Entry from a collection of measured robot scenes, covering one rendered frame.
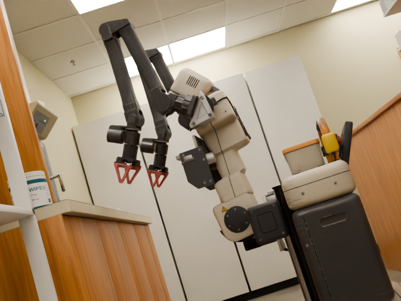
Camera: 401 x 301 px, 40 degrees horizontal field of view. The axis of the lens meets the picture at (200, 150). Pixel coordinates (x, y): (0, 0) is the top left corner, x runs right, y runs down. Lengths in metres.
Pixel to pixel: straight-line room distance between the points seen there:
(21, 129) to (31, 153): 0.12
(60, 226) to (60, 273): 0.14
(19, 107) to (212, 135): 0.87
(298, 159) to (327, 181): 0.21
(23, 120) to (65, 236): 0.87
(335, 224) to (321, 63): 4.46
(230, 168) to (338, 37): 4.39
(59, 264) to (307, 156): 1.01
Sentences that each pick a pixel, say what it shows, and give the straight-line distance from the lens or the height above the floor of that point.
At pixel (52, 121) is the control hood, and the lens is 2.86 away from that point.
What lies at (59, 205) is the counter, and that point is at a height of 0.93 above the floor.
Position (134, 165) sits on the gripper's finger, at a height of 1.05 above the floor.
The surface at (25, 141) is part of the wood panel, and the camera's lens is 2.50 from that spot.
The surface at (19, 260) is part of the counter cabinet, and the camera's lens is 1.83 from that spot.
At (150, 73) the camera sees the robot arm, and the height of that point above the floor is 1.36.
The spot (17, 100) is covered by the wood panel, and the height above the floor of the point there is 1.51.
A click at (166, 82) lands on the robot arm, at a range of 2.62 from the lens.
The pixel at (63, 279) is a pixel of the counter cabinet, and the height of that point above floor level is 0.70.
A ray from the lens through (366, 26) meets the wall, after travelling 6.59.
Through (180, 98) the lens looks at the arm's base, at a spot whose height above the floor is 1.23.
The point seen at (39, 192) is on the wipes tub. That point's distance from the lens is 1.97.
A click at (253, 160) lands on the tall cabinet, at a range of 5.57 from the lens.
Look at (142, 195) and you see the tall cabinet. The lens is 5.58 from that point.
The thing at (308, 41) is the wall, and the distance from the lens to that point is 6.41.
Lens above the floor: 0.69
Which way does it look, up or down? 9 degrees up
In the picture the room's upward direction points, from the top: 18 degrees counter-clockwise
